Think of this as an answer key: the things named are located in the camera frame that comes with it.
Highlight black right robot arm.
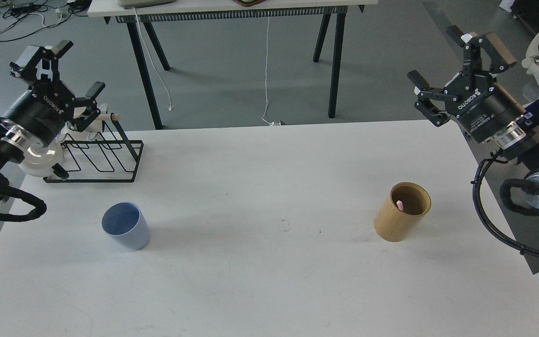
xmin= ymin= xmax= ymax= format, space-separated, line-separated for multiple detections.
xmin=407 ymin=25 xmax=539 ymax=258

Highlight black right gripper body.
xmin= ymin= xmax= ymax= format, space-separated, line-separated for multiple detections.
xmin=445 ymin=71 xmax=525 ymax=144

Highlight blue plastic cup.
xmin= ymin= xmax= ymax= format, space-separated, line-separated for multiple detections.
xmin=102 ymin=201 xmax=150 ymax=251

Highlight white hanging cable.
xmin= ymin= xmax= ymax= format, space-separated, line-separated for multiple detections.
xmin=131 ymin=7 xmax=175 ymax=112
xmin=261 ymin=16 xmax=282 ymax=127

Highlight floor cable bundle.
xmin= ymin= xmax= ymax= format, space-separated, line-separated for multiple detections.
xmin=0 ymin=0 xmax=92 ymax=45

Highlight black wire dish rack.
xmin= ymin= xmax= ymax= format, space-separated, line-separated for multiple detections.
xmin=43 ymin=113 xmax=144 ymax=183

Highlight clear glass bowl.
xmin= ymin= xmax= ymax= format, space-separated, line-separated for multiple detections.
xmin=19 ymin=140 xmax=64 ymax=178

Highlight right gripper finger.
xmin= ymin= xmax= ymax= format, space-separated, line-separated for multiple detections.
xmin=446 ymin=25 xmax=517 ymax=89
xmin=407 ymin=70 xmax=459 ymax=127

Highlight wooden cylindrical holder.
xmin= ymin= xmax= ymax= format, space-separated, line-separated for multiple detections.
xmin=373 ymin=182 xmax=431 ymax=242

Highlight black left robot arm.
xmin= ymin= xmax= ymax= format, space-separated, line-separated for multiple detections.
xmin=0 ymin=40 xmax=105 ymax=222

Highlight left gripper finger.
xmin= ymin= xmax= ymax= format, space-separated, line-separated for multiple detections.
xmin=66 ymin=81 xmax=105 ymax=132
xmin=9 ymin=40 xmax=73 ymax=85

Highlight white background table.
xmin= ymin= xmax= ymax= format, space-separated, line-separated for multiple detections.
xmin=87 ymin=0 xmax=366 ymax=131

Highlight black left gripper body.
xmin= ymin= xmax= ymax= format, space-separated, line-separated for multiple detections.
xmin=0 ymin=79 xmax=76 ymax=147

